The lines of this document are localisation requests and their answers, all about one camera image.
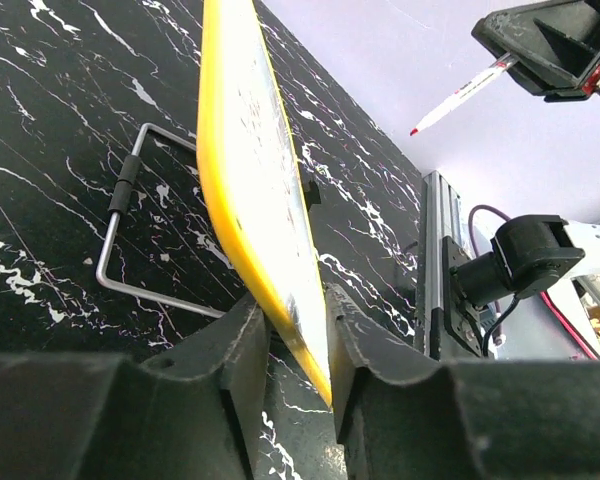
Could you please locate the white board with orange frame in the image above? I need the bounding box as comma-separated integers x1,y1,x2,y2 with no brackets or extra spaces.
197,1,332,404

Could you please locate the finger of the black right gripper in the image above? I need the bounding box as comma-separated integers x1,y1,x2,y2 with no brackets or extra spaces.
472,1,600,103

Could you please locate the aluminium frame post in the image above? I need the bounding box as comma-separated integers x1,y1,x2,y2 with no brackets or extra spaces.
414,171,463,360

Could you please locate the metal wire board stand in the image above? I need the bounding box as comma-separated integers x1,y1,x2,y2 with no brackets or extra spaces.
95,122,226,320

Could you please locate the black motor on mount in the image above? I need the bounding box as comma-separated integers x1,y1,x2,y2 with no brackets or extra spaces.
452,215,585,307

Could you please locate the white red marker pen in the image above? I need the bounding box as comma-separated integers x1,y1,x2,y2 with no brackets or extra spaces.
410,53,517,136

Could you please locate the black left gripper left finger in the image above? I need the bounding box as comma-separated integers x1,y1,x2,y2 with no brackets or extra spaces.
0,295,270,479

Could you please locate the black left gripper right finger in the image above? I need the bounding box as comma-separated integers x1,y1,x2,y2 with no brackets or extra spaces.
326,284,600,479

